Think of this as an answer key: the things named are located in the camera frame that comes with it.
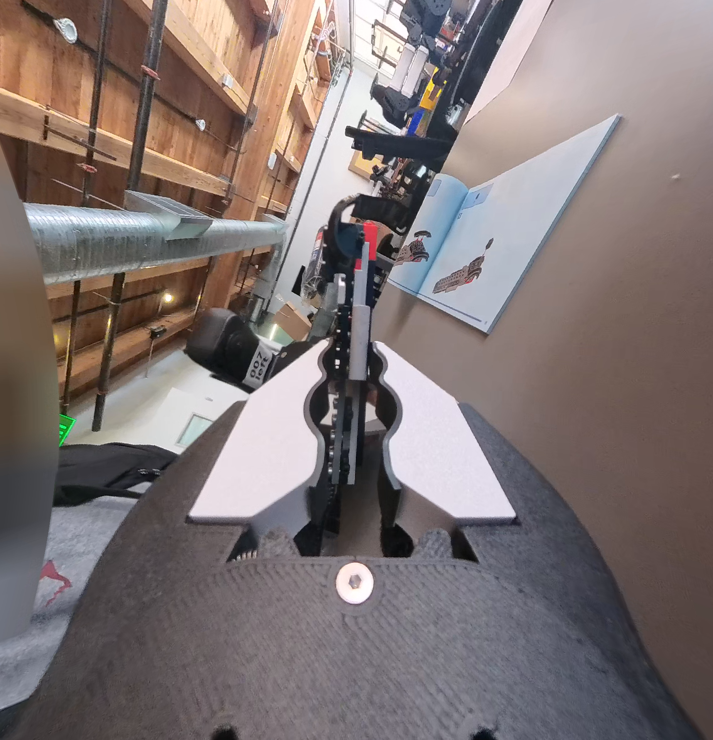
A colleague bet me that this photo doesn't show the brown cardboard box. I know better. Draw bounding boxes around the brown cardboard box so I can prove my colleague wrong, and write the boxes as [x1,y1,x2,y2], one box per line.
[273,301,312,343]

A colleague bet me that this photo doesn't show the black office chair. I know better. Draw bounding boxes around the black office chair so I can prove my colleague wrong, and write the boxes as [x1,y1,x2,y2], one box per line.
[345,124,455,174]

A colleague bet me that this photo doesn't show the plastic wrapped packs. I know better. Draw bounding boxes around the plastic wrapped packs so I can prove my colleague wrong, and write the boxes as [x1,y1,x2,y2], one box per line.
[293,225,334,301]

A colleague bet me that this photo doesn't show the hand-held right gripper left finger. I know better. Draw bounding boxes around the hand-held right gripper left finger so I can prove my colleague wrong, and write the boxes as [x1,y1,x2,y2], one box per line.
[189,339,334,531]

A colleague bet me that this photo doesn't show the light blue instruction booklet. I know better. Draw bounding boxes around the light blue instruction booklet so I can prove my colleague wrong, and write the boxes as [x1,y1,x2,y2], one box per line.
[386,114,622,335]

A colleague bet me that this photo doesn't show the person's grey shirt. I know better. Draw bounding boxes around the person's grey shirt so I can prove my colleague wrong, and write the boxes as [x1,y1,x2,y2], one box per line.
[0,497,137,718]

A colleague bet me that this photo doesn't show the black grey toy brick assembly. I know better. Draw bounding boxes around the black grey toy brick assembly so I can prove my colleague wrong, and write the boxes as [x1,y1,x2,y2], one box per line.
[316,197,392,535]

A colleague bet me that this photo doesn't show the silver ventilation duct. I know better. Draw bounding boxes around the silver ventilation duct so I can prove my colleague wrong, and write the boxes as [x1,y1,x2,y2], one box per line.
[24,191,289,285]

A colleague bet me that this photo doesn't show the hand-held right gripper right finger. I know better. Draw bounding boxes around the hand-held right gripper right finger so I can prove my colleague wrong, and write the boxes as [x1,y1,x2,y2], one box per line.
[371,341,517,529]

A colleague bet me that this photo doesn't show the long grey studded brick plate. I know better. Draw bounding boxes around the long grey studded brick plate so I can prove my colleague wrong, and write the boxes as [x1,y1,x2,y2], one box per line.
[326,393,363,486]

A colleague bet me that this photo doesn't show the person's black jacket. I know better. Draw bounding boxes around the person's black jacket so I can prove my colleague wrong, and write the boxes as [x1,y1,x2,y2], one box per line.
[52,442,180,508]

